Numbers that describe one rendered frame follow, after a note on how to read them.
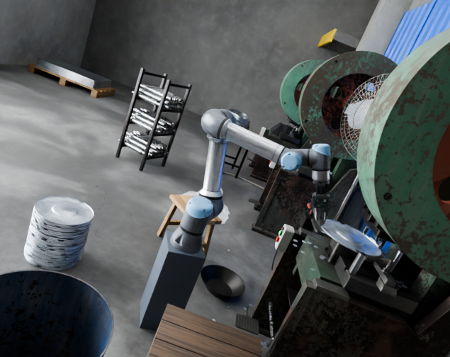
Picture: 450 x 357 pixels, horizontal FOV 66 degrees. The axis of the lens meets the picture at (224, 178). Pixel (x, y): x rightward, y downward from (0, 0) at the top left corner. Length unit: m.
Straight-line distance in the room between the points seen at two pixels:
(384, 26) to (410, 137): 5.75
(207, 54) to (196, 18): 0.75
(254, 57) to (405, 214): 7.13
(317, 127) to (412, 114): 1.81
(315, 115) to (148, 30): 6.12
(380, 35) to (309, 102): 4.07
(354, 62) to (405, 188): 1.85
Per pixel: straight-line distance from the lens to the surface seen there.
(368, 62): 2.89
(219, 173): 1.64
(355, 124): 2.42
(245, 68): 8.06
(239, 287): 2.31
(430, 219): 1.19
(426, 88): 1.09
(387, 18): 6.82
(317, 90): 2.82
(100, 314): 1.24
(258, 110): 8.10
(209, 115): 1.50
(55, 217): 1.96
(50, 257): 2.03
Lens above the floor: 1.28
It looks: 17 degrees down
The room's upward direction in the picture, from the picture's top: 22 degrees clockwise
